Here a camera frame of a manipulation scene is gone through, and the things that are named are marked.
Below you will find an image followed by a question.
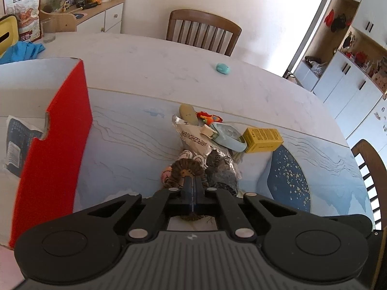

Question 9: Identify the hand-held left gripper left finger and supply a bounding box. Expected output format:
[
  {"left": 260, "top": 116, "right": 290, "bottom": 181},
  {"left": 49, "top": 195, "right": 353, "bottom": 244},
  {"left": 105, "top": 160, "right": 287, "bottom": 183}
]
[{"left": 86, "top": 176, "right": 194, "bottom": 242}]

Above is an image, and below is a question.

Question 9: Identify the black hanging bag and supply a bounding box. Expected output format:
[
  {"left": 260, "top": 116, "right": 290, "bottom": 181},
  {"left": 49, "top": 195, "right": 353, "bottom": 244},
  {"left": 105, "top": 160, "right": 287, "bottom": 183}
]
[{"left": 331, "top": 13, "right": 348, "bottom": 33}]

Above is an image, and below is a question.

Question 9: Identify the blue and white printed mat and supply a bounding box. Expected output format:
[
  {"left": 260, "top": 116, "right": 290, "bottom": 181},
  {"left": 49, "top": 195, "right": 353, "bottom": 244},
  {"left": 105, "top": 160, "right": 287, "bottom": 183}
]
[{"left": 73, "top": 87, "right": 376, "bottom": 227}]

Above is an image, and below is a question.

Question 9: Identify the white fridge with magnets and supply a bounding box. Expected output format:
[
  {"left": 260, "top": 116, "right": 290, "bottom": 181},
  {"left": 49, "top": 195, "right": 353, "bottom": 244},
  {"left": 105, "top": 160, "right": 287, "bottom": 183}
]
[{"left": 345, "top": 93, "right": 387, "bottom": 149}]

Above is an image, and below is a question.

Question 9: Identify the printed paper leaflet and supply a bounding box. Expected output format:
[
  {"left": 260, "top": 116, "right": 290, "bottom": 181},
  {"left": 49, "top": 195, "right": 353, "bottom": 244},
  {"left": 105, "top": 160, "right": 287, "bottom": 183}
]
[{"left": 4, "top": 114, "right": 46, "bottom": 180}]

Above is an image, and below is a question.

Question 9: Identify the white wardrobe with open shelves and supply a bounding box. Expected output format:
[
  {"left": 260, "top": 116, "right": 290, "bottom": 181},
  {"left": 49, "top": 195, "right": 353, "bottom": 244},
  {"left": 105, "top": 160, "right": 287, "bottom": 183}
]
[{"left": 294, "top": 0, "right": 387, "bottom": 140}]

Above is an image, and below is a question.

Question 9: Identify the red and white snack bag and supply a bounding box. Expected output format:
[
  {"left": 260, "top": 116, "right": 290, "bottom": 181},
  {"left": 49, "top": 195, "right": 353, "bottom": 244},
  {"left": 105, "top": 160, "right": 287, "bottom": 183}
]
[{"left": 2, "top": 0, "right": 43, "bottom": 44}]

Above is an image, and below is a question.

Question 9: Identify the orange and red toy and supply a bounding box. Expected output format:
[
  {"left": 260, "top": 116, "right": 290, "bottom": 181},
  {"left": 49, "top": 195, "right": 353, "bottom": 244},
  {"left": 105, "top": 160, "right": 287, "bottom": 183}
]
[{"left": 196, "top": 111, "right": 224, "bottom": 124}]

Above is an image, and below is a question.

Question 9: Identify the beige oval stone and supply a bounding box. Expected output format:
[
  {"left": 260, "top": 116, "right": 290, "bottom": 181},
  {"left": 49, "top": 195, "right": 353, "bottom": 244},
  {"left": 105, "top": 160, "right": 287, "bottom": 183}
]
[{"left": 179, "top": 103, "right": 199, "bottom": 126}]

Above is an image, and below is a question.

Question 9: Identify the red and white cardboard box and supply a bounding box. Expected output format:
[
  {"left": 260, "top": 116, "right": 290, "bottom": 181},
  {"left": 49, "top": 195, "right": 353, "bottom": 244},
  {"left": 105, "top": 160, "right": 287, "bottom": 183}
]
[{"left": 0, "top": 58, "right": 93, "bottom": 249}]

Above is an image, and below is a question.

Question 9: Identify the clear printed plastic bag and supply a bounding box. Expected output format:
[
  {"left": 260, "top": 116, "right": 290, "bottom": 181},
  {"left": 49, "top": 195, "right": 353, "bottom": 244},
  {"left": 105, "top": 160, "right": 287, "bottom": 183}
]
[{"left": 171, "top": 114, "right": 243, "bottom": 194}]

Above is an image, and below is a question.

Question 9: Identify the blue cloth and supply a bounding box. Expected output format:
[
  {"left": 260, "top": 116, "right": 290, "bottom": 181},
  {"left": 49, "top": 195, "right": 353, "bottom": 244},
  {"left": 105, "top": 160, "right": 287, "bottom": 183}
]
[{"left": 0, "top": 41, "right": 46, "bottom": 65}]

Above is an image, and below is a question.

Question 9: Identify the yellow tissue box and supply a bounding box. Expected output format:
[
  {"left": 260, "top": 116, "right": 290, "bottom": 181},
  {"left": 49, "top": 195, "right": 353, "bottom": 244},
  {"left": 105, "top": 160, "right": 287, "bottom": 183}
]
[{"left": 0, "top": 14, "right": 21, "bottom": 58}]

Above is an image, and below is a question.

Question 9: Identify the cream plastic clip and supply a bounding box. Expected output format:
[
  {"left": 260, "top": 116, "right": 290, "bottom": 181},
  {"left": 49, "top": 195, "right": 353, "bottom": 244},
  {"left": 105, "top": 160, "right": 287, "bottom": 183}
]
[{"left": 200, "top": 124, "right": 219, "bottom": 141}]

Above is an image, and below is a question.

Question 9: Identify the white sideboard with wooden top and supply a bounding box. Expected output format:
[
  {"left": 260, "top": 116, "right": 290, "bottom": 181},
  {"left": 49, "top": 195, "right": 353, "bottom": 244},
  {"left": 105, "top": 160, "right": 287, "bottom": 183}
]
[{"left": 39, "top": 0, "right": 126, "bottom": 34}]

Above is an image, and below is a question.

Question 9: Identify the yellow cardboard box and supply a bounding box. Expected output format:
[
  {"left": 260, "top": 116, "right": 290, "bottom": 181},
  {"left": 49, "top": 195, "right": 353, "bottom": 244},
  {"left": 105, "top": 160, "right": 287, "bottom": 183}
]
[{"left": 243, "top": 127, "right": 284, "bottom": 154}]

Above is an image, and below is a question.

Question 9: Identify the brown plush toy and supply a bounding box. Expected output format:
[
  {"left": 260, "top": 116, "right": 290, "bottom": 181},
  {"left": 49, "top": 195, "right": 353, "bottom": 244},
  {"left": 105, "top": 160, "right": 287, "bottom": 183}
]
[{"left": 160, "top": 150, "right": 210, "bottom": 222}]

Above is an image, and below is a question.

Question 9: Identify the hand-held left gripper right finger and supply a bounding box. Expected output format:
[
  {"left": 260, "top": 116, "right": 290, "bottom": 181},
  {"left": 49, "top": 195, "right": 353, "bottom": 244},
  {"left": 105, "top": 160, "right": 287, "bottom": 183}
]
[{"left": 193, "top": 176, "right": 303, "bottom": 243}]

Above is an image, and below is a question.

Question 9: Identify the brown wooden slatted chair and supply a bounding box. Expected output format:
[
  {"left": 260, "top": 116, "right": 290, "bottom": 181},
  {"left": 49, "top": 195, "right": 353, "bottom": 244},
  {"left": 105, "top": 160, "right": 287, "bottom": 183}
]
[
  {"left": 165, "top": 9, "right": 243, "bottom": 57},
  {"left": 351, "top": 139, "right": 387, "bottom": 231}
]

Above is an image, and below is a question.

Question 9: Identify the clear drinking glass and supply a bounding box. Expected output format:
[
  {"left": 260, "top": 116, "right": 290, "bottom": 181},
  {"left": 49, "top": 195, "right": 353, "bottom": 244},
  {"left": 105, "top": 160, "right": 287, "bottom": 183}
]
[{"left": 40, "top": 18, "right": 58, "bottom": 44}]

